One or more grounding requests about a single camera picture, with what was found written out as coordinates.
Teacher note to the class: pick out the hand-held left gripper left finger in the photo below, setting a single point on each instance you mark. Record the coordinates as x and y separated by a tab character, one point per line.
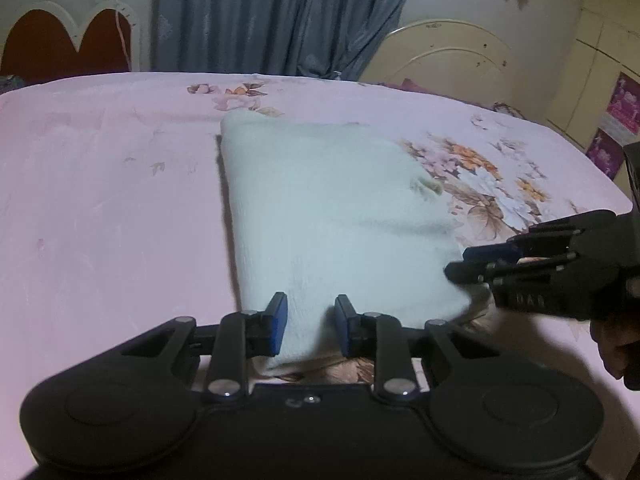
279	322

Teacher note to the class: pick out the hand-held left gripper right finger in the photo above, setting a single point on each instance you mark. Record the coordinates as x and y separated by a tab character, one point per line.
343	325

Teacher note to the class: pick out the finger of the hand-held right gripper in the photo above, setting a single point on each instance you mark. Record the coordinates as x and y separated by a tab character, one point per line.
465	271
492	251

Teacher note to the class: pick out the pale green towel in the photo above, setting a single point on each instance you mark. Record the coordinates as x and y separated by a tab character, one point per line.
325	210

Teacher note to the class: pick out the person's right hand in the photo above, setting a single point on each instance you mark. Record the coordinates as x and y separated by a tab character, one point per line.
611	347

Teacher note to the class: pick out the dark patterned cloth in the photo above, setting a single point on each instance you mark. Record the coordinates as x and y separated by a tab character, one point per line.
507	110

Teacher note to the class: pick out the pink pillow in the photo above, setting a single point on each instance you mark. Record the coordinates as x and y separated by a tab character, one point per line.
425	86

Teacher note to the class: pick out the cream wardrobe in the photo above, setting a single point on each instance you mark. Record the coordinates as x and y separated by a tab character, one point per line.
590	75

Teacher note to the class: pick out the cream round headboard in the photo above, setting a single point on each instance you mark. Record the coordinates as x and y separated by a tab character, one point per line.
440	55

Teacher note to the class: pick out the pink floral bed sheet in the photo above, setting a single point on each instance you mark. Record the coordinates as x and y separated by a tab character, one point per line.
100	185

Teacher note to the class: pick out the blue-grey curtain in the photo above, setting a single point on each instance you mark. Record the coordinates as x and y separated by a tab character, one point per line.
260	15

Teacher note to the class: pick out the heart-shaped red white headboard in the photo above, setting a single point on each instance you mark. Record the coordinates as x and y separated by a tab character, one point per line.
45	45

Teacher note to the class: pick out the pink wall poster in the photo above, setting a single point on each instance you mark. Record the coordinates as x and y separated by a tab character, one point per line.
626	102
602	152

